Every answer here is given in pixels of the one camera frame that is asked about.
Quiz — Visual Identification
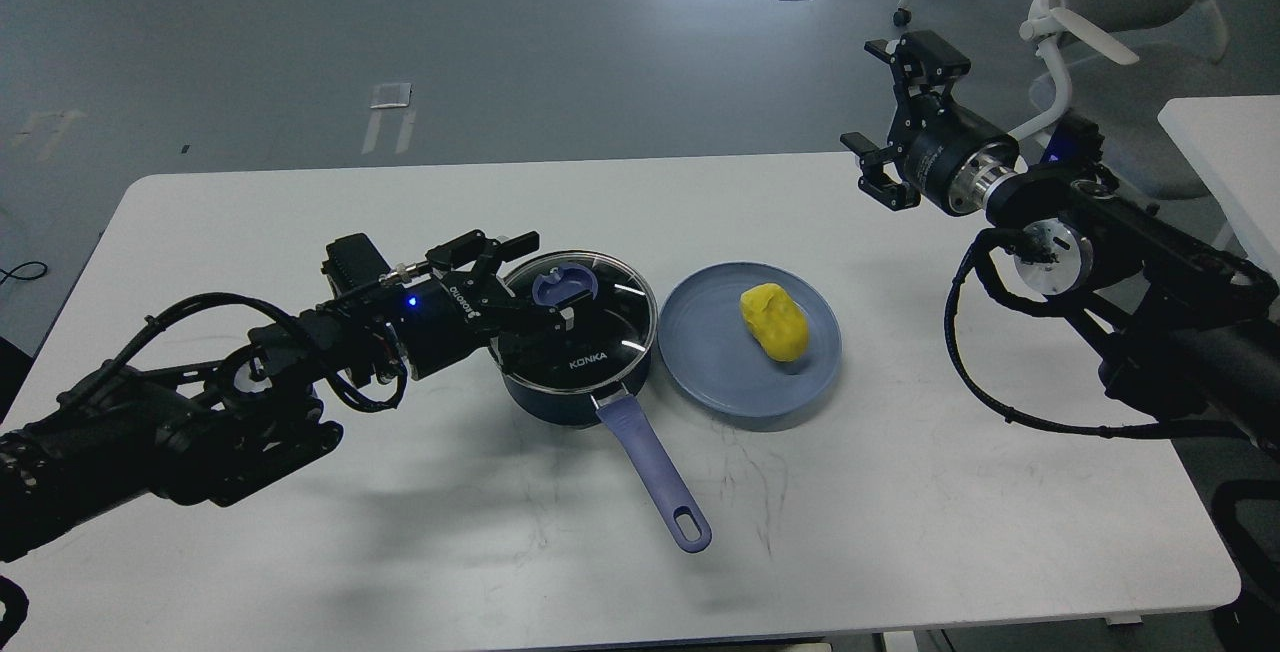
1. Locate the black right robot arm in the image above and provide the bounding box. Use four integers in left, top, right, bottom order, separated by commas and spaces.
840, 29, 1277, 461

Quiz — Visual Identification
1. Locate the white side table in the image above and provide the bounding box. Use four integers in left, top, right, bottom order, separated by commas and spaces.
1158, 95, 1279, 277

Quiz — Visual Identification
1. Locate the grey white office chair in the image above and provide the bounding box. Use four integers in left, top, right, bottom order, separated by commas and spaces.
1011, 0, 1249, 201

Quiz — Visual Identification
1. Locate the blue round plate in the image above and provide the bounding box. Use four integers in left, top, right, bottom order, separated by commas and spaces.
658, 261, 844, 430

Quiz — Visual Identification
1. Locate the yellow potato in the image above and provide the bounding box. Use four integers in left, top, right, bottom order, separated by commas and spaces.
739, 282, 810, 363

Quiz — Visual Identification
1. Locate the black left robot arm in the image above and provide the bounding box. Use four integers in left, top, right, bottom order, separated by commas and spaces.
1, 231, 596, 562

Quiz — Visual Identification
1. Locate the glass pot lid purple knob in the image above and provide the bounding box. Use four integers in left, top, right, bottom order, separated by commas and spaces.
497, 251, 660, 398

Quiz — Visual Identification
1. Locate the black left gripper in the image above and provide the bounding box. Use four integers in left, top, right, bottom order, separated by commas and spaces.
388, 231, 593, 380

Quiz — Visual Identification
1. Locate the dark blue saucepan purple handle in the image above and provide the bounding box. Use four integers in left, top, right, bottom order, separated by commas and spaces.
495, 252, 713, 553

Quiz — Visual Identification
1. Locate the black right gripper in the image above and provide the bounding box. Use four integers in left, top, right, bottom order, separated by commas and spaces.
840, 29, 1019, 216

